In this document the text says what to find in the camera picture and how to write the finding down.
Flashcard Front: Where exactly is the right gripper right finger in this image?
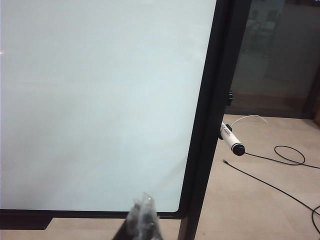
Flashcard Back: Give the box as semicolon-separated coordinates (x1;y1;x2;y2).
140;191;165;240

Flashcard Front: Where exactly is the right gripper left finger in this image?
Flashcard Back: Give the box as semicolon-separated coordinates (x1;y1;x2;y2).
113;197;142;240

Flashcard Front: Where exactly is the white marker pen black cap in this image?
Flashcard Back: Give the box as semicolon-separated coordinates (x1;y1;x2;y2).
218;122;248;157

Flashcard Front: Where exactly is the whiteboard with black frame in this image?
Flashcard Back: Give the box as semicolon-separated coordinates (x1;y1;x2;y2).
0;0;252;240

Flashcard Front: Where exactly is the long black floor cable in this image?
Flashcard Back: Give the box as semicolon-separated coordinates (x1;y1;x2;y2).
222;158;320;230

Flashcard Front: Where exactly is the black frame knob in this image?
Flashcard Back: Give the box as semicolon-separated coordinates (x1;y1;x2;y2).
225;90;234;108

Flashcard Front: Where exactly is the thin white cable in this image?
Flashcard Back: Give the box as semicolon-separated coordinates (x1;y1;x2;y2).
231;114;269;126

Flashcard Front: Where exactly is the black floor cable with loop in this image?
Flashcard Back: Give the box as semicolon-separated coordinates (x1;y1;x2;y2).
244;145;320;170

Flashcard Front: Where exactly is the glass partition dark frame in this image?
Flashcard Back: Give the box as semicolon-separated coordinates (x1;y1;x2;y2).
231;0;320;120

